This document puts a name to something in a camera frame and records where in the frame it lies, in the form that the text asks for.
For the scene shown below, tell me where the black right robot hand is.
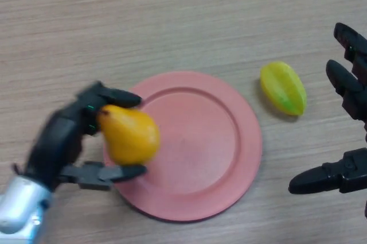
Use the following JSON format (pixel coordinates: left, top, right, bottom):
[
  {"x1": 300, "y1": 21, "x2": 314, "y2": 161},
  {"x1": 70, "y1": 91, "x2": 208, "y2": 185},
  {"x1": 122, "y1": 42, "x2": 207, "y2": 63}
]
[{"x1": 288, "y1": 22, "x2": 367, "y2": 196}]

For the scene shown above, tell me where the yellow green starfruit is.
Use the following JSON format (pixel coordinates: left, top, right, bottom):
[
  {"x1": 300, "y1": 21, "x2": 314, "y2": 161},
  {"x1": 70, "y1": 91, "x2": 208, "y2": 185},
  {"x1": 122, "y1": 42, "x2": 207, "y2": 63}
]
[{"x1": 259, "y1": 61, "x2": 307, "y2": 117}]

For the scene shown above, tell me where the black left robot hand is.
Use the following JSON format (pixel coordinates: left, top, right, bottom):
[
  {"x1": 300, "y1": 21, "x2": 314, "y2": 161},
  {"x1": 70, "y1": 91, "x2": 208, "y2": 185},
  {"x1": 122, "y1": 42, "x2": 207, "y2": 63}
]
[{"x1": 26, "y1": 80, "x2": 149, "y2": 192}]

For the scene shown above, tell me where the pink round plate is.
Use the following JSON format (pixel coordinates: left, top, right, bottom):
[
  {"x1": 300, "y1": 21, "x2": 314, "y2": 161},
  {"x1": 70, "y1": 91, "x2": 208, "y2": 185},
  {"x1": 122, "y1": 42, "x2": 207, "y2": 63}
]
[{"x1": 102, "y1": 71, "x2": 263, "y2": 222}]

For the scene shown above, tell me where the yellow orange pear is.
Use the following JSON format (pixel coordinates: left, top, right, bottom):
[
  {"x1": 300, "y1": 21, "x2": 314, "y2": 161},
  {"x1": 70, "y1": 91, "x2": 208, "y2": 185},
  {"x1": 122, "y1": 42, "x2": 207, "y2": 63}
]
[{"x1": 96, "y1": 104, "x2": 161, "y2": 166}]

